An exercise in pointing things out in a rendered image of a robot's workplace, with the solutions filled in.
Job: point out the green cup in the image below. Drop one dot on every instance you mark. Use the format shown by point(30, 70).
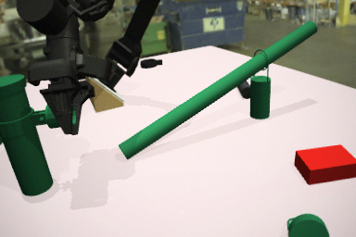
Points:
point(35, 118)

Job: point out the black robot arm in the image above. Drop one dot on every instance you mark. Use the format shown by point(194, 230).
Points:
point(59, 19)

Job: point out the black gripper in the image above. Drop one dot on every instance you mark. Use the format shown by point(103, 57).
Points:
point(65, 90)

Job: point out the red rectangular block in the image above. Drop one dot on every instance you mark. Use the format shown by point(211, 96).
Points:
point(324, 164)

